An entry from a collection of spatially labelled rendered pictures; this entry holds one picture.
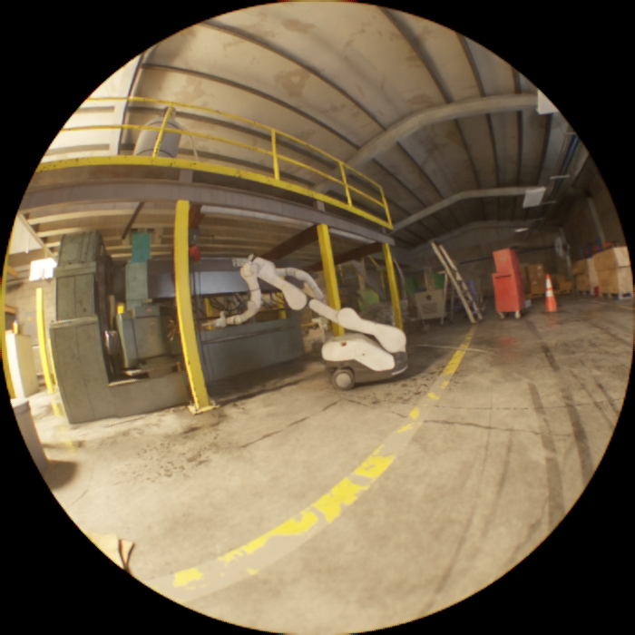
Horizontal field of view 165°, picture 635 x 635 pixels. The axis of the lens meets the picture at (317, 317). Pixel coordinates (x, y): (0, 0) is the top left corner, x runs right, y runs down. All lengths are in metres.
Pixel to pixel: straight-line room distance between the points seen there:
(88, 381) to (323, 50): 6.07
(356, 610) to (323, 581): 0.12
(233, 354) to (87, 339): 1.72
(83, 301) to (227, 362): 1.78
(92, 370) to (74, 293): 0.67
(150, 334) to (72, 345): 0.78
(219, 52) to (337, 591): 5.72
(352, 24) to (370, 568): 5.90
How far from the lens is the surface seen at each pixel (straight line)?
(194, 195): 2.15
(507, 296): 4.42
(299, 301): 1.73
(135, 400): 2.08
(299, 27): 5.27
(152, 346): 2.01
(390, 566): 0.64
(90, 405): 2.26
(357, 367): 1.57
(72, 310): 2.31
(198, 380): 1.76
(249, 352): 2.89
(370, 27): 5.49
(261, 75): 5.44
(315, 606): 0.61
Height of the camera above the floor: 0.59
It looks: 1 degrees down
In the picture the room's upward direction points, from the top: 9 degrees counter-clockwise
